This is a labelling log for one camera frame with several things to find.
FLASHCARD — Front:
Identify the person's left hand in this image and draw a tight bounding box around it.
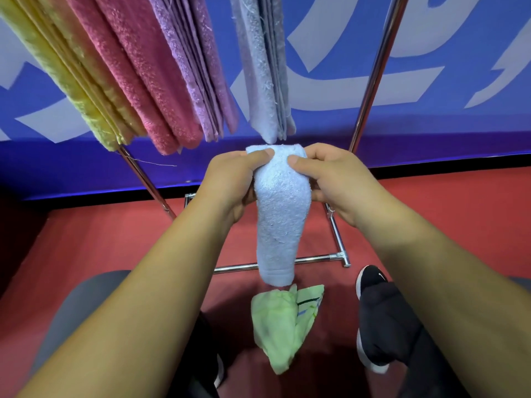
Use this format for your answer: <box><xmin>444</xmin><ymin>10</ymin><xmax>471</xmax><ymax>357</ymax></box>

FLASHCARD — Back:
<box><xmin>194</xmin><ymin>148</ymin><xmax>275</xmax><ymax>225</ymax></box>

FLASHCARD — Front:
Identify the person's right hand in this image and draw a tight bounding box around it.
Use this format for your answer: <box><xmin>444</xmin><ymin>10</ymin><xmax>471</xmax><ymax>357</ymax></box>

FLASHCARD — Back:
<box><xmin>287</xmin><ymin>143</ymin><xmax>401</xmax><ymax>229</ymax></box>

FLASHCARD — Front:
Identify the light blue towel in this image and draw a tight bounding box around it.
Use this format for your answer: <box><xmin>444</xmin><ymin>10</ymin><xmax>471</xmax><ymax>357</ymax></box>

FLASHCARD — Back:
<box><xmin>246</xmin><ymin>143</ymin><xmax>313</xmax><ymax>287</ymax></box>

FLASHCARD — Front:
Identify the person's right forearm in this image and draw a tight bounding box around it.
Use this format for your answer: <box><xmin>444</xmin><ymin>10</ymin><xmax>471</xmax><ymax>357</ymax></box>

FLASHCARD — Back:
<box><xmin>353</xmin><ymin>199</ymin><xmax>531</xmax><ymax>398</ymax></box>

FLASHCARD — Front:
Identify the person's left forearm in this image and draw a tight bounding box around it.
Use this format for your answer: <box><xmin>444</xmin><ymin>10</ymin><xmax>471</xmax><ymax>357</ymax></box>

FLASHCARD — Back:
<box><xmin>17</xmin><ymin>197</ymin><xmax>238</xmax><ymax>398</ymax></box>

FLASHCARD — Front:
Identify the pale grey-blue hanging towel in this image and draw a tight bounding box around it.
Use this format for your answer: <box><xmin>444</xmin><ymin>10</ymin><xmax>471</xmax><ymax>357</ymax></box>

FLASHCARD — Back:
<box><xmin>229</xmin><ymin>0</ymin><xmax>297</xmax><ymax>145</ymax></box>

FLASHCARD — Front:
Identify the purple hanging towel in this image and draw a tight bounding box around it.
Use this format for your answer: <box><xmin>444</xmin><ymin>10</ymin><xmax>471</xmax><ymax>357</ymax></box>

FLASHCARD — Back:
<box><xmin>147</xmin><ymin>0</ymin><xmax>240</xmax><ymax>143</ymax></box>

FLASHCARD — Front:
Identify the chrome metal drying rack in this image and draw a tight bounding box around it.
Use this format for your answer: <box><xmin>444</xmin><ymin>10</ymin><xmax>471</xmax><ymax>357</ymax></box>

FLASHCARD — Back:
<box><xmin>116</xmin><ymin>0</ymin><xmax>411</xmax><ymax>275</ymax></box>

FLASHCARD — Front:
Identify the person's right black shoe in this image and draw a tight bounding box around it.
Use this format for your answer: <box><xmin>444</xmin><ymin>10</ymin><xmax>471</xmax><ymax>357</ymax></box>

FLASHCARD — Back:
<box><xmin>355</xmin><ymin>265</ymin><xmax>391</xmax><ymax>375</ymax></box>

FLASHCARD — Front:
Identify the person's black shoe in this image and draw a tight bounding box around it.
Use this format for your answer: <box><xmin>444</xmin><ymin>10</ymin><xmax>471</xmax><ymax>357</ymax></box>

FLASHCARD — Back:
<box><xmin>355</xmin><ymin>265</ymin><xmax>391</xmax><ymax>375</ymax></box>
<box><xmin>170</xmin><ymin>311</ymin><xmax>225</xmax><ymax>398</ymax></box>

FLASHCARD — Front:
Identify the pink hanging towel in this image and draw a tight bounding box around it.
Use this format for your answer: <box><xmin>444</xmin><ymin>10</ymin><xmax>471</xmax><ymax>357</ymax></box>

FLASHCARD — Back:
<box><xmin>62</xmin><ymin>0</ymin><xmax>204</xmax><ymax>156</ymax></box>

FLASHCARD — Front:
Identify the light green crumpled cloth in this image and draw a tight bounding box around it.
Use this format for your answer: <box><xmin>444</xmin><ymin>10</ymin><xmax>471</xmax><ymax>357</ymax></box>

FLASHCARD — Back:
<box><xmin>251</xmin><ymin>284</ymin><xmax>325</xmax><ymax>375</ymax></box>

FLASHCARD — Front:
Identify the blue banner with white print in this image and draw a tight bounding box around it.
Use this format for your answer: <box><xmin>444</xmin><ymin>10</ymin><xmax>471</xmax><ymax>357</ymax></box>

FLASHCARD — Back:
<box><xmin>0</xmin><ymin>0</ymin><xmax>531</xmax><ymax>201</ymax></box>

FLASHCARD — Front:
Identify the person's right leg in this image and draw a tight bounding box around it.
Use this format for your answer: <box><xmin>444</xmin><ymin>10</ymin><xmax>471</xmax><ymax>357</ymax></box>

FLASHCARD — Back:
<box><xmin>358</xmin><ymin>277</ymin><xmax>531</xmax><ymax>398</ymax></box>

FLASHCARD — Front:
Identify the person's leg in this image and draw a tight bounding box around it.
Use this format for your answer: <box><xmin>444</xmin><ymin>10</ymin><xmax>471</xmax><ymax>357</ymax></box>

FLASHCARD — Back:
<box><xmin>358</xmin><ymin>277</ymin><xmax>531</xmax><ymax>398</ymax></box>
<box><xmin>28</xmin><ymin>270</ymin><xmax>132</xmax><ymax>375</ymax></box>

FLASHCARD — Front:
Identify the yellow hanging towel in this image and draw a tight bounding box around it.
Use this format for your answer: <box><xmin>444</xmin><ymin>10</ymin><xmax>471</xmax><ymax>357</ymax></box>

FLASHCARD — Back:
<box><xmin>0</xmin><ymin>0</ymin><xmax>147</xmax><ymax>153</ymax></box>

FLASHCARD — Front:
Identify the person's left black shoe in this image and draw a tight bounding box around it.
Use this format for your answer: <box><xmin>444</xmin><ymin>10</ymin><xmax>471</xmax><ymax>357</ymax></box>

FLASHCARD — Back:
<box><xmin>170</xmin><ymin>311</ymin><xmax>225</xmax><ymax>398</ymax></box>

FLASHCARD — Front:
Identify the person's left leg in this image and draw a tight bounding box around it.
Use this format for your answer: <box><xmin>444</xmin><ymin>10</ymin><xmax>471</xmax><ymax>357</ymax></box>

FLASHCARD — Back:
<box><xmin>28</xmin><ymin>270</ymin><xmax>132</xmax><ymax>375</ymax></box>

